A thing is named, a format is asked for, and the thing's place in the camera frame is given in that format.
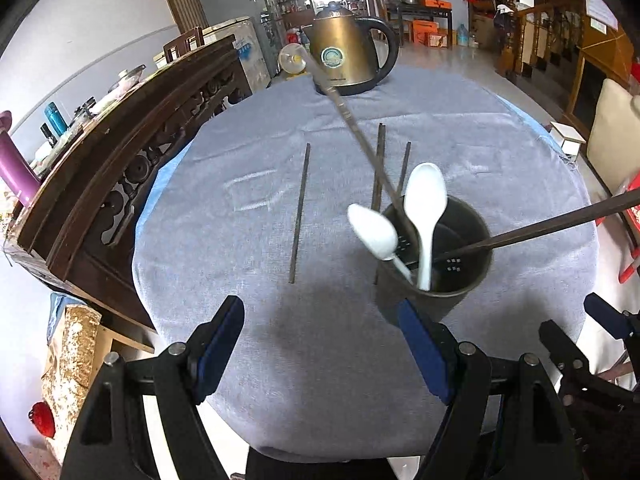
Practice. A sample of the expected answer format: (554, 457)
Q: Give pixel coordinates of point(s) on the small white stool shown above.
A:
(567, 135)

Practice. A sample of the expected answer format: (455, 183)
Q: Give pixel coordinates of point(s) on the teal bottle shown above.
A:
(56, 119)

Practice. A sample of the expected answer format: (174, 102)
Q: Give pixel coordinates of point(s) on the small white yellow fan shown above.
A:
(291, 60)

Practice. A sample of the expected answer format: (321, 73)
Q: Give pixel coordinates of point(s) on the metal pot with lid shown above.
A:
(131, 74)

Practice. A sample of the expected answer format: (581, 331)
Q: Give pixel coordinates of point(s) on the dark wooden side table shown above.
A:
(420, 12)

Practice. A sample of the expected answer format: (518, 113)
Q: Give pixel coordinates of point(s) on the white chest freezer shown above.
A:
(245, 50)

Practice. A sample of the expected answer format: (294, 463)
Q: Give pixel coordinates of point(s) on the grey tablecloth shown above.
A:
(300, 360)

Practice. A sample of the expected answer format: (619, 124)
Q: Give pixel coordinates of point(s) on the black bottle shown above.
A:
(48, 135)

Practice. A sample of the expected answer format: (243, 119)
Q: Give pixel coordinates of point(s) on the small red object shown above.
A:
(42, 420)

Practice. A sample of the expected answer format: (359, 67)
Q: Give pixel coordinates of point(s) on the wooden stair railing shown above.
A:
(530, 35)

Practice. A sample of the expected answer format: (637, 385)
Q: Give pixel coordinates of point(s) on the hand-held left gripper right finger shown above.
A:
(425, 350)

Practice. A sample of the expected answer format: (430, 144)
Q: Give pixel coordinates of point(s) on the cream leather armchair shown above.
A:
(612, 135)

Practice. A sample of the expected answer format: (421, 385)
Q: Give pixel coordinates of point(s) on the blue water jug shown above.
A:
(463, 35)

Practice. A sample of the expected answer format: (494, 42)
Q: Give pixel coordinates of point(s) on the flat orange box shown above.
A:
(435, 3)

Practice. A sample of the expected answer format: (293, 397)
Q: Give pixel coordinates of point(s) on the pink wall calendar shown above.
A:
(600, 5)

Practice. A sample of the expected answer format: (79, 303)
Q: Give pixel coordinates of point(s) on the dark metal chopstick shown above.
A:
(403, 170)
(300, 210)
(350, 115)
(383, 160)
(378, 160)
(550, 225)

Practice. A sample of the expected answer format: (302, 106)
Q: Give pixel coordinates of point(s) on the gold electric kettle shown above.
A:
(345, 50)

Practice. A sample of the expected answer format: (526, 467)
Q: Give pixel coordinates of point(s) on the white plastic spoon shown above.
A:
(425, 185)
(372, 230)

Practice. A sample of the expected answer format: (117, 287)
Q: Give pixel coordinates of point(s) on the purple thermos bottle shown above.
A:
(17, 160)

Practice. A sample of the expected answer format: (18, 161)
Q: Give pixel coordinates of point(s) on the carved dark wooden sideboard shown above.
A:
(100, 170)

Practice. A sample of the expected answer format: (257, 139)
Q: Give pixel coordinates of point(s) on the dark metal utensil holder cup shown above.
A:
(465, 220)

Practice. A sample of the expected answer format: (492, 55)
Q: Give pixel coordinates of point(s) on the wooden chair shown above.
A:
(182, 42)
(385, 10)

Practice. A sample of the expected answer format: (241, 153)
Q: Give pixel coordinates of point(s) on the red plastic child chair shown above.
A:
(631, 270)

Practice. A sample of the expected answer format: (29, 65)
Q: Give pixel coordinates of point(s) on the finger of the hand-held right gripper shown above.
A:
(607, 315)
(565, 350)

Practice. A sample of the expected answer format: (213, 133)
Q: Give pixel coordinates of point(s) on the golden patterned bag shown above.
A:
(70, 360)

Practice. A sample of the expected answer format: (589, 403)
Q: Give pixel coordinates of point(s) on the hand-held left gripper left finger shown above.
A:
(220, 345)

